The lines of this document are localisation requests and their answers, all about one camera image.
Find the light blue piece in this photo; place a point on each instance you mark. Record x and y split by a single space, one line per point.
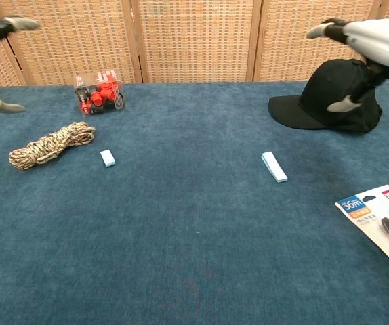
275 167

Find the black baseball cap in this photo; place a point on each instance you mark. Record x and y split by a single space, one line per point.
320 98

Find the clear box of red parts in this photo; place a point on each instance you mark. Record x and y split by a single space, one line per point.
99 96

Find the blue carpet table mat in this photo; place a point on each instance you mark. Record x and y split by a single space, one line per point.
181 237

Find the correction tape blister pack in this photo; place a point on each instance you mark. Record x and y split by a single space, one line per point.
374 220

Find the small light blue block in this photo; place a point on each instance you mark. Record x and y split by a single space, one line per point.
107 158

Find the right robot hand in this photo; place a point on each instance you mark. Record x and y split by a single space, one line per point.
384 44

